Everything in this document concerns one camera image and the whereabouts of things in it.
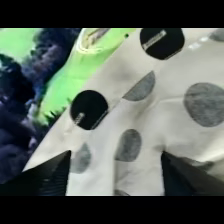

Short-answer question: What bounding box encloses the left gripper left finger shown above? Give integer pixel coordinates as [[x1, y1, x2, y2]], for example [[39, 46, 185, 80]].
[[0, 149, 72, 197]]

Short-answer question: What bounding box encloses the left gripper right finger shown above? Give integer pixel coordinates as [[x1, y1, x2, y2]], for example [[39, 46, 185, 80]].
[[160, 150, 224, 197]]

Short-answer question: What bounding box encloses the white black-dotted shirt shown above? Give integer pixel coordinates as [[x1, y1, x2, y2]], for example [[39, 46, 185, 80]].
[[21, 28, 224, 197]]

